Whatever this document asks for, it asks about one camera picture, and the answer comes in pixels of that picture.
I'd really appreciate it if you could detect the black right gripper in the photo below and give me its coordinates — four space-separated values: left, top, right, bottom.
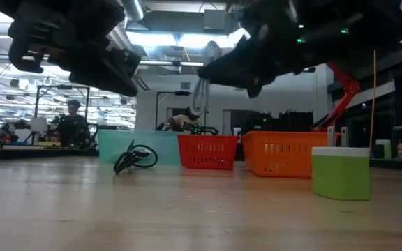
197 0 332 100

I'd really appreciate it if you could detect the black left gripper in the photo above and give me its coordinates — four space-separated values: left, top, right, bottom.
0 0 142 98

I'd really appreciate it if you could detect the black cable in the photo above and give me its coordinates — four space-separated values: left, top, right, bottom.
112 139 159 176

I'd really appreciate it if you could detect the green white charger cube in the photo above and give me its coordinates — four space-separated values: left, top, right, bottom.
311 126 372 201

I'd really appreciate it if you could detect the teal plastic bin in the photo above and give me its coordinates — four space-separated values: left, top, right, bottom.
98 130 183 167

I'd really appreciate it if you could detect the black cabinet row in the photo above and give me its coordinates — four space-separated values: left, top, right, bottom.
230 110 314 132

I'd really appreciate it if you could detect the person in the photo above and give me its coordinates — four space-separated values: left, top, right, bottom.
52 100 91 147
167 106 204 132

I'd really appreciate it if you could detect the red plastic basket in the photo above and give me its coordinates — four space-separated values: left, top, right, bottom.
176 135 239 171

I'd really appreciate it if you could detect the orange plastic basket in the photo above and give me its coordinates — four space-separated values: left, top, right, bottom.
241 131 331 179

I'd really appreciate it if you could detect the white green container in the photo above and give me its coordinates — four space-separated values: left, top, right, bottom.
375 139 392 160

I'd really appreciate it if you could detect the black camera rig frame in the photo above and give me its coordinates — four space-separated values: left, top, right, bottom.
33 84 91 133
155 91 208 135

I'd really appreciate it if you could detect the yellow hanging cable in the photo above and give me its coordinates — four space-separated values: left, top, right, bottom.
368 50 378 149

